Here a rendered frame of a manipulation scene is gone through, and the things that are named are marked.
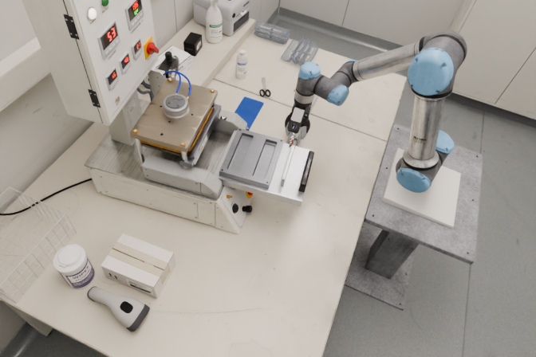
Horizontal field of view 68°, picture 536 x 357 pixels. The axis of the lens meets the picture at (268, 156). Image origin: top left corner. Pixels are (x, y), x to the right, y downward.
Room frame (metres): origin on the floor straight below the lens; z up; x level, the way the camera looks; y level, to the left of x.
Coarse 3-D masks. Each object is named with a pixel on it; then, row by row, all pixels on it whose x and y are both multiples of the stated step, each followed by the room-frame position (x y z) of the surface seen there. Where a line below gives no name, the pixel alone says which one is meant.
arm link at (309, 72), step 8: (304, 64) 1.18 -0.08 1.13; (312, 64) 1.19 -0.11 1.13; (304, 72) 1.15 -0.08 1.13; (312, 72) 1.15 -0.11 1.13; (320, 72) 1.17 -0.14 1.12; (304, 80) 1.14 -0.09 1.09; (312, 80) 1.14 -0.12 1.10; (296, 88) 1.16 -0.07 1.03; (304, 88) 1.14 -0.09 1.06; (312, 88) 1.12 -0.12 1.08
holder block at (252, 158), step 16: (240, 128) 0.95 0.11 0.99; (240, 144) 0.89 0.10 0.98; (256, 144) 0.89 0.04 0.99; (272, 144) 0.91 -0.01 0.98; (224, 160) 0.80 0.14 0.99; (240, 160) 0.82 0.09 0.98; (256, 160) 0.82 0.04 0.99; (272, 160) 0.83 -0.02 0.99; (224, 176) 0.75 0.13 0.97; (240, 176) 0.75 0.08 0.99; (256, 176) 0.77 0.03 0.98; (272, 176) 0.78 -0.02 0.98
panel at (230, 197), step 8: (224, 192) 0.73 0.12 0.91; (232, 192) 0.76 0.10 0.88; (240, 192) 0.79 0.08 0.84; (224, 200) 0.71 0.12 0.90; (232, 200) 0.74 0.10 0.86; (240, 200) 0.77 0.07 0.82; (248, 200) 0.81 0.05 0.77; (232, 208) 0.72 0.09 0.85; (240, 208) 0.75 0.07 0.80; (232, 216) 0.70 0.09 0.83; (240, 216) 0.73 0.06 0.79; (240, 224) 0.71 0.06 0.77
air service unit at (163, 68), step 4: (168, 52) 1.15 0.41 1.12; (168, 56) 1.13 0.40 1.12; (164, 60) 1.14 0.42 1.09; (168, 60) 1.13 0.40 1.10; (172, 60) 1.15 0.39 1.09; (164, 64) 1.12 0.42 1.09; (168, 64) 1.12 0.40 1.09; (172, 64) 1.13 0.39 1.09; (176, 64) 1.16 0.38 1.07; (160, 68) 1.10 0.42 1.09; (164, 68) 1.10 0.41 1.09; (168, 68) 1.10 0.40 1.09; (172, 68) 1.12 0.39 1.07; (176, 68) 1.15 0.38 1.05; (160, 72) 1.07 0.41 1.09; (164, 72) 1.07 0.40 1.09; (156, 76) 1.05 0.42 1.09; (168, 76) 1.08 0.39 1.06; (172, 76) 1.09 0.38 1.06
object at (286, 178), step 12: (228, 144) 0.89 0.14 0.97; (288, 144) 0.93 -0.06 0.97; (288, 156) 0.88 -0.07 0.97; (300, 156) 0.89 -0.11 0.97; (276, 168) 0.82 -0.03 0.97; (288, 168) 0.81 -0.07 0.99; (300, 168) 0.84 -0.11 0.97; (228, 180) 0.74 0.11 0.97; (276, 180) 0.77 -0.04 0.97; (288, 180) 0.78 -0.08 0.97; (300, 180) 0.79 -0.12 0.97; (252, 192) 0.73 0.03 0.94; (264, 192) 0.72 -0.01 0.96; (276, 192) 0.73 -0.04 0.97; (288, 192) 0.73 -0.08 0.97; (300, 192) 0.74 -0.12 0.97; (300, 204) 0.71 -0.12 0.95
